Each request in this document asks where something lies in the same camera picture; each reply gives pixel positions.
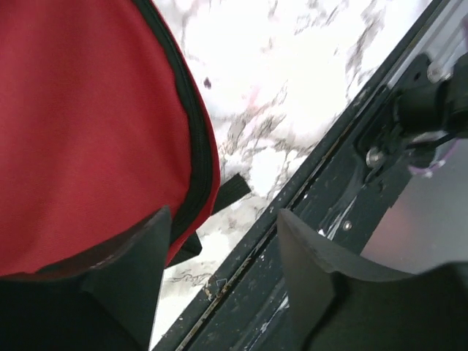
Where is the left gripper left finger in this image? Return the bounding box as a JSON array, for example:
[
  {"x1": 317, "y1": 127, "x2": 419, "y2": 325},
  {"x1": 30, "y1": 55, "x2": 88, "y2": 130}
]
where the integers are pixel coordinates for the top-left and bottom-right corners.
[{"x1": 1, "y1": 207, "x2": 171, "y2": 350}]

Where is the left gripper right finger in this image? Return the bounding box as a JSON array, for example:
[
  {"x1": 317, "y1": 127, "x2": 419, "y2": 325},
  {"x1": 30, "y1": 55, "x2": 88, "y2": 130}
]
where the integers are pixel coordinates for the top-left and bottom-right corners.
[{"x1": 276, "y1": 209, "x2": 467, "y2": 350}]

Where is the red student backpack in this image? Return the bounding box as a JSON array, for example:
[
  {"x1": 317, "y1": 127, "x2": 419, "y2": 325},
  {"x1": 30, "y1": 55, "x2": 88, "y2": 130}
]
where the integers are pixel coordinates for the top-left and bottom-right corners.
[{"x1": 1, "y1": 1, "x2": 249, "y2": 276}]

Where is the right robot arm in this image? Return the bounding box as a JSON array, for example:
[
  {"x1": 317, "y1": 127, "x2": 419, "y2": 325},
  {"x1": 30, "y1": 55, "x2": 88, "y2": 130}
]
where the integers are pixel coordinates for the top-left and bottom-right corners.
[{"x1": 395, "y1": 54, "x2": 467, "y2": 139}]

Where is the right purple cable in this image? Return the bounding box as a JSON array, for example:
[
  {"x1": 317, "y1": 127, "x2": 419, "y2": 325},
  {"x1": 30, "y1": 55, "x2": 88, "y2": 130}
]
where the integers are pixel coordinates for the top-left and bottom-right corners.
[{"x1": 409, "y1": 140, "x2": 460, "y2": 178}]

